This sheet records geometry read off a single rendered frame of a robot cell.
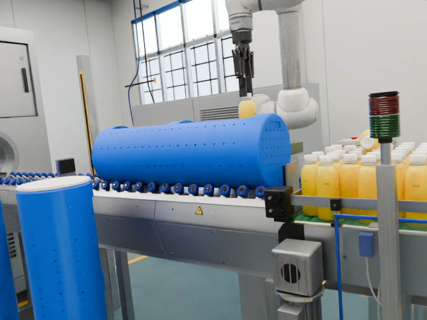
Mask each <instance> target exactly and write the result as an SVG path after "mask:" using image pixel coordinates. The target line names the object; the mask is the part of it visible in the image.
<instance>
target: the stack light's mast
mask: <svg viewBox="0 0 427 320"><path fill-rule="evenodd" d="M398 94H400V92H398V91H387V92H380V93H370V95H368V97H370V98H376V97H389V96H397V95H398ZM392 142H393V138H378V143H379V144H380V151H381V164H391V143H392Z"/></svg>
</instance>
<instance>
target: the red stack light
mask: <svg viewBox="0 0 427 320"><path fill-rule="evenodd" d="M368 103H369V116H383V115H392V114H399V113H400V96H399V95H397V96H389V97H376V98H369V99H368Z"/></svg>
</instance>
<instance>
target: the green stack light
mask: <svg viewBox="0 0 427 320"><path fill-rule="evenodd" d="M400 122H401V120H400V114H392V115H383V116H369V127H370V128H369V132H370V133H369V134H370V138H396V137H400V136H401V123H400Z"/></svg>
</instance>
